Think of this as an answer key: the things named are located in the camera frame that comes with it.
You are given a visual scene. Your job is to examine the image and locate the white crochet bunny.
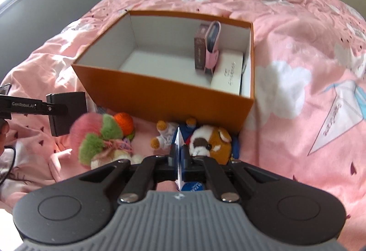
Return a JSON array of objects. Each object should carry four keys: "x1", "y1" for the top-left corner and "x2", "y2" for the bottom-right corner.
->
[{"x1": 91, "y1": 149, "x2": 144, "y2": 170}]

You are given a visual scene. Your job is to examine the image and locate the person's left hand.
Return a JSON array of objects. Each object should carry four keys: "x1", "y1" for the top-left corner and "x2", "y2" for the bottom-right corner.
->
[{"x1": 0, "y1": 118, "x2": 9, "y2": 154}]

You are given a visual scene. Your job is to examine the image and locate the orange cardboard box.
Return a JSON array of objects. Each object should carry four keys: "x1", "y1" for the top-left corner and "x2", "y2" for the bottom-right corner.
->
[{"x1": 71, "y1": 10, "x2": 255, "y2": 134}]

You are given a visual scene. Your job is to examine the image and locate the long white box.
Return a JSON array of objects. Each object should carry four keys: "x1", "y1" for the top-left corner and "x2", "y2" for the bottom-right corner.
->
[{"x1": 211, "y1": 51, "x2": 244, "y2": 95}]

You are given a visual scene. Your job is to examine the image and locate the pink case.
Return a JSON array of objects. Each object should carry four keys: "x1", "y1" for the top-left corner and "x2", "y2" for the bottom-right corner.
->
[{"x1": 204, "y1": 21, "x2": 221, "y2": 76}]

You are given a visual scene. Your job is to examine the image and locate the red panda sailor plush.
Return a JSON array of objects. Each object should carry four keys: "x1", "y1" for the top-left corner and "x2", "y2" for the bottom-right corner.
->
[{"x1": 150, "y1": 116, "x2": 241, "y2": 167}]

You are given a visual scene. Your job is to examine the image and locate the orange crochet ball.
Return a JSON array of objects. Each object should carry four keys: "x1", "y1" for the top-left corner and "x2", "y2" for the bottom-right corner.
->
[{"x1": 113, "y1": 112, "x2": 135, "y2": 141}]

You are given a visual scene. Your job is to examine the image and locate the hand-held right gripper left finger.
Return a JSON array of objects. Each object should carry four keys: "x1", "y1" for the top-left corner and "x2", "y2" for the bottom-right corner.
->
[{"x1": 61, "y1": 145, "x2": 179, "y2": 203}]

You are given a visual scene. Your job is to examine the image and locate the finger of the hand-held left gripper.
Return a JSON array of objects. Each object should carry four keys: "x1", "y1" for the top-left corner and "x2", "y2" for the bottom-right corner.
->
[{"x1": 36, "y1": 102, "x2": 69, "y2": 116}]

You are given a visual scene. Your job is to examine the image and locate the black box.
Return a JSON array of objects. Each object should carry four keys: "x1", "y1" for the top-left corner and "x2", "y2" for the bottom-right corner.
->
[{"x1": 46, "y1": 92, "x2": 87, "y2": 137}]

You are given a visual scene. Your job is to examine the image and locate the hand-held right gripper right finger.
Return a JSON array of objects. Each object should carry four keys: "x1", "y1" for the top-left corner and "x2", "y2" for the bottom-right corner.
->
[{"x1": 181, "y1": 145, "x2": 289, "y2": 202}]

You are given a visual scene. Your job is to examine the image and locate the blue hang tag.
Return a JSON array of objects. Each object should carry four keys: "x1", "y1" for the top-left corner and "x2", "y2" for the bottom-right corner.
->
[{"x1": 172, "y1": 127, "x2": 205, "y2": 192}]

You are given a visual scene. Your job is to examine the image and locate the black cable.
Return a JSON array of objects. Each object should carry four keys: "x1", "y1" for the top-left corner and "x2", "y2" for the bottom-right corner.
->
[{"x1": 0, "y1": 146, "x2": 18, "y2": 186}]

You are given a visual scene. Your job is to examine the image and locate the pink printed blanket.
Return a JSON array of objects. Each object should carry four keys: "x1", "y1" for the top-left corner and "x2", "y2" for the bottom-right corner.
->
[{"x1": 0, "y1": 0, "x2": 366, "y2": 251}]

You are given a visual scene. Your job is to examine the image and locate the pink peach plush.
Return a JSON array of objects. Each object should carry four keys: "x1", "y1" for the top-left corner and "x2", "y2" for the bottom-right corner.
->
[{"x1": 70, "y1": 113, "x2": 126, "y2": 166}]

